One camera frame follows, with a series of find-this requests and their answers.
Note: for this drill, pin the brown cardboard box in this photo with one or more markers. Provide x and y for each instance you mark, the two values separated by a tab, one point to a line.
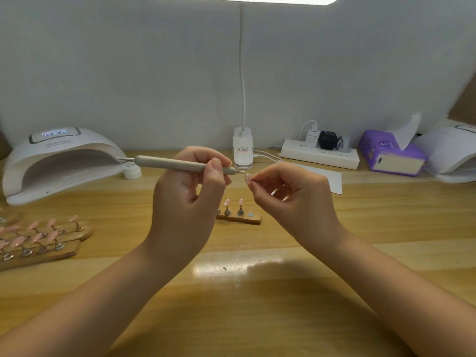
4	147

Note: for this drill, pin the black plug adapter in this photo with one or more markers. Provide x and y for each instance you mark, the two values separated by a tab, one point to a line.
329	140

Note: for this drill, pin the grey dotting pen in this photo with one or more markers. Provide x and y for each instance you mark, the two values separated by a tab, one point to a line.
160	162

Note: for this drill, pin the white desk lamp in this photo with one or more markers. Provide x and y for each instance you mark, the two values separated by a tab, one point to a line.
243	148

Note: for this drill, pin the white tissue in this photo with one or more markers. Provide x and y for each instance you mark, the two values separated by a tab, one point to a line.
407	131

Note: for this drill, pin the brown wooden board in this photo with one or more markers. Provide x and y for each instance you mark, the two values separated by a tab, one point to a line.
465	100

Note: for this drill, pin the pink nail tip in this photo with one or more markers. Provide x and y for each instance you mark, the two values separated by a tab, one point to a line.
227	209
248	177
240	207

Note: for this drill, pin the person's right hand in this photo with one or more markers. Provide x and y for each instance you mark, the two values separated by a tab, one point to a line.
301	212

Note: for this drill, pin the grey plug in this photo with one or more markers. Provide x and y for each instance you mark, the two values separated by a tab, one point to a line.
344	144

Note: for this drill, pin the purple tissue box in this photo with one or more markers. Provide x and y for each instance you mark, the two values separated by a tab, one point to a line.
378	152

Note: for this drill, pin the white nail lamp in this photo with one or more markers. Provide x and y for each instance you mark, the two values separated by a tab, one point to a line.
59	156
450	152

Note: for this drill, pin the wooden stands with pink nails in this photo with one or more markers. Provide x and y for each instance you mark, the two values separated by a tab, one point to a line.
39	241

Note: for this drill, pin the white charger plug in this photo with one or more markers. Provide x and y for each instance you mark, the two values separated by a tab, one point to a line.
312	137

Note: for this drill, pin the small closed white jar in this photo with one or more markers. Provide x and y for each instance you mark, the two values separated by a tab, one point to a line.
132	172

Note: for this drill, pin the wooden nail holder strip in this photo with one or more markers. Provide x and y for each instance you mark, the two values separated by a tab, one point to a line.
245	218

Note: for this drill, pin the person's left hand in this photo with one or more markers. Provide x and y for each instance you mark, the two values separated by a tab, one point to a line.
182	219

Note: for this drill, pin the person's right forearm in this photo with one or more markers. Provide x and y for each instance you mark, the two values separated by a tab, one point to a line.
409	301

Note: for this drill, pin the white power strip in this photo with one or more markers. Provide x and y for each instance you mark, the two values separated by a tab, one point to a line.
320	154

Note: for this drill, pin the person's left forearm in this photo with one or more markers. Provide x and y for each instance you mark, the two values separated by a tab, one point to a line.
71	316

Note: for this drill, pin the white paper sheet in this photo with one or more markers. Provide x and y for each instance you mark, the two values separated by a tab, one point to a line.
333	180

